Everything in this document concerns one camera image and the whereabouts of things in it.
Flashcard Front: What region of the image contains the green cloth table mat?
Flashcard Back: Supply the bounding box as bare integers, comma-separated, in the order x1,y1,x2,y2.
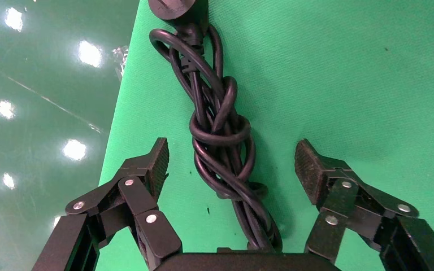
95,0,434,271

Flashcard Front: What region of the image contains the black knotted power cable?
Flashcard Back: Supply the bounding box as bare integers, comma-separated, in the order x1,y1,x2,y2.
147,0,283,252

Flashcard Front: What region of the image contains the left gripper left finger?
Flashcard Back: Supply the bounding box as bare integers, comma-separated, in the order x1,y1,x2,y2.
31,137,183,271

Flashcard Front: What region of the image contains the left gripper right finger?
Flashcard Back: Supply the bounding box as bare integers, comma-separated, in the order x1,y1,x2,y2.
294,139,434,271

